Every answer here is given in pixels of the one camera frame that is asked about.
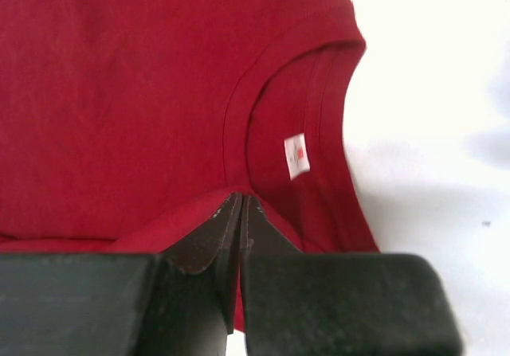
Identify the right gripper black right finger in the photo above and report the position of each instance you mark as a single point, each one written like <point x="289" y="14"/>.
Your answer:
<point x="360" y="303"/>

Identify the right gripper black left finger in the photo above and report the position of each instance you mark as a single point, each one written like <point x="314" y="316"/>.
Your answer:
<point x="177" y="302"/>

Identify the red t shirt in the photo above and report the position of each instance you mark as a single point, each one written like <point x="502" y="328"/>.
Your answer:
<point x="126" y="123"/>

